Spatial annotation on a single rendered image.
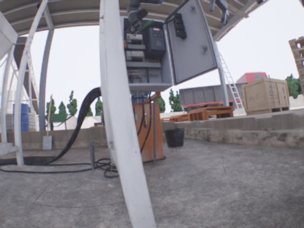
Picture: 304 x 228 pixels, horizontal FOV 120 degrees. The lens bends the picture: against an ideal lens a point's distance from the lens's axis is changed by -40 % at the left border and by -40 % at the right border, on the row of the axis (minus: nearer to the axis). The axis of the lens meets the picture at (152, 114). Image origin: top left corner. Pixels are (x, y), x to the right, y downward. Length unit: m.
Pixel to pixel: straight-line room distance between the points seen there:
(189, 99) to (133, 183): 8.95
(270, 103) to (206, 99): 6.28
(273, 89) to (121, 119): 3.63
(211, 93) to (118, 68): 9.06
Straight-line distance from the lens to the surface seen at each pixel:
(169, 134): 2.17
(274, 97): 3.79
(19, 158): 1.91
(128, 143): 0.41
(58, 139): 3.37
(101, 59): 1.68
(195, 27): 1.01
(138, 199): 0.43
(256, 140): 1.87
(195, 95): 9.31
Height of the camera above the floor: 0.40
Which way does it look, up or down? 4 degrees up
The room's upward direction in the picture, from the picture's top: 5 degrees counter-clockwise
